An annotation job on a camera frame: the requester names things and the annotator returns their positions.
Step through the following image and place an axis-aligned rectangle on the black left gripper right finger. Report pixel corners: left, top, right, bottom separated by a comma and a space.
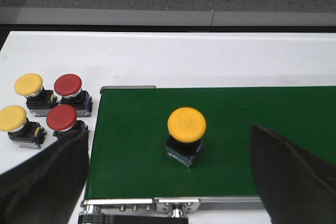
250, 124, 335, 223

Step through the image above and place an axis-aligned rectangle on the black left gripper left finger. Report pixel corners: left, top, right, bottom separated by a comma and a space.
1, 132, 89, 223

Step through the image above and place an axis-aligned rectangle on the yellow mushroom push button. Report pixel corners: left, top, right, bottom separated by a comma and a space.
165, 107, 207, 167
14, 73, 58, 117
1, 105, 46, 150

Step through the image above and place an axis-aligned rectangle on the red mushroom push button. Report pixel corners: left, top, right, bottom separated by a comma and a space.
46, 104, 88, 141
54, 73, 92, 118

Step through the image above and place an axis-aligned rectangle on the green conveyor belt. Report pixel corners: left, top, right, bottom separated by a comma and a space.
85, 87, 335, 199

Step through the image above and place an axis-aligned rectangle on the conveyor end roller bracket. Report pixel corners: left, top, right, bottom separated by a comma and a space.
78, 197, 201, 223

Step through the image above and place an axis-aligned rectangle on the aluminium conveyor side rail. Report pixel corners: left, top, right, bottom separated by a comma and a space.
81, 196, 262, 214

